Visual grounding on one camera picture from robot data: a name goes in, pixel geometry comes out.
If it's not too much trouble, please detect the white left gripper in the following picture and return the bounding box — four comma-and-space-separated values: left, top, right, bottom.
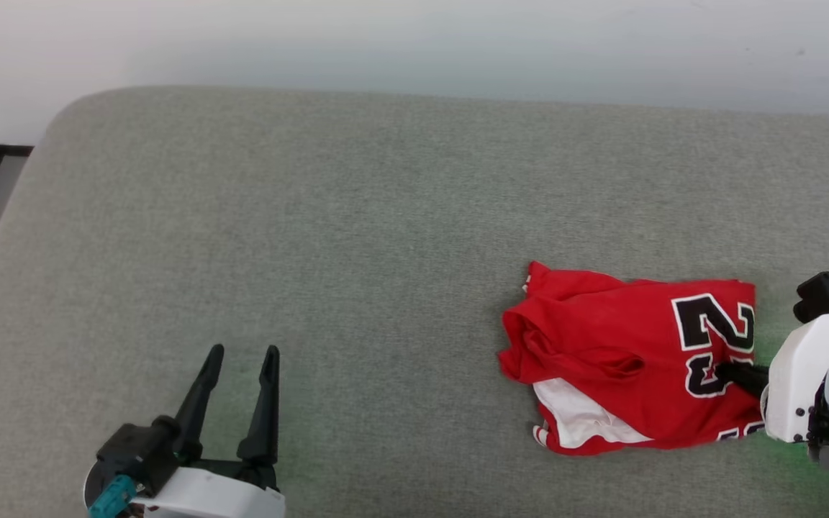
134, 344, 286, 518

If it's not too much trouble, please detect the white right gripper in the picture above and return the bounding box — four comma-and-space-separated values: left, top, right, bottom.
715, 311, 829, 441

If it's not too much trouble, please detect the red and white basketball jersey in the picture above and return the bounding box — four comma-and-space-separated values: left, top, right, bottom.
497, 260, 771, 456

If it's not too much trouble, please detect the grey fabric sofa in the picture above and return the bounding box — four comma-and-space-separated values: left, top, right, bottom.
0, 86, 829, 518

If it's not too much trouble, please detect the teal left camera connector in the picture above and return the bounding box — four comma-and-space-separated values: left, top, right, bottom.
89, 475, 137, 518

